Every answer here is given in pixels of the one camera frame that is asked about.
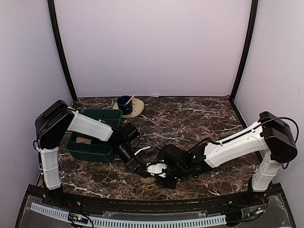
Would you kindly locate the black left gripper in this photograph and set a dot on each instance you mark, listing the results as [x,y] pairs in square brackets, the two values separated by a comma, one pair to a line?
[135,162]

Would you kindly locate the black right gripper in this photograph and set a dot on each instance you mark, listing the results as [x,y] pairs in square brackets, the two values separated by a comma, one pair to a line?
[170,184]

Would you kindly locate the tan brown sock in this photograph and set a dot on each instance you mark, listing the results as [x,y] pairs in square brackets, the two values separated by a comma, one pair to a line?
[148,180]

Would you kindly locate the green plastic divided tray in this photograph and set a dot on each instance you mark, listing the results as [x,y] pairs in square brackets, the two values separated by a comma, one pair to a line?
[97,151]

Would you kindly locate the striped cream red sock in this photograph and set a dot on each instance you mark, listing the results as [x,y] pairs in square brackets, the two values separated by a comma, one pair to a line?
[83,140]

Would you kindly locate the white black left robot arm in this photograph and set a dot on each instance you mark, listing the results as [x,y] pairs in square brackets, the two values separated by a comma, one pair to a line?
[97,135]

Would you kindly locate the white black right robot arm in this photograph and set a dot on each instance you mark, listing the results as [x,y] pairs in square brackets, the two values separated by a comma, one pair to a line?
[270,134]

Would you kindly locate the blue enamel mug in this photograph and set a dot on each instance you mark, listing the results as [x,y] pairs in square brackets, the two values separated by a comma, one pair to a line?
[125,107]

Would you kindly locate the cream ceramic saucer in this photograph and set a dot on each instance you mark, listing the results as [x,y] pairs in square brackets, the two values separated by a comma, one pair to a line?
[138,108]

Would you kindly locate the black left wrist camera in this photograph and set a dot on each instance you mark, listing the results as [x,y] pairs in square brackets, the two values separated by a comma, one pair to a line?
[142,150]

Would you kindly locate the white slotted cable duct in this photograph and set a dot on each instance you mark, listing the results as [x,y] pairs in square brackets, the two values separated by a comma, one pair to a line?
[128,220]

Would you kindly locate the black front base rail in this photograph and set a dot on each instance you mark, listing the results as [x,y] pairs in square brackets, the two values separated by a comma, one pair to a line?
[221,204]

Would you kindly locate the black left corner post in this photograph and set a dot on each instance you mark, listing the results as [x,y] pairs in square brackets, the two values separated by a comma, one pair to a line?
[60,48]

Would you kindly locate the black corner post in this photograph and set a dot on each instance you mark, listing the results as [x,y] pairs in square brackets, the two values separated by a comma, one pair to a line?
[60,48]
[245,51]

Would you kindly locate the black right corner post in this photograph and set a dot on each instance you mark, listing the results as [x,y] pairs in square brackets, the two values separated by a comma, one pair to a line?
[245,51]

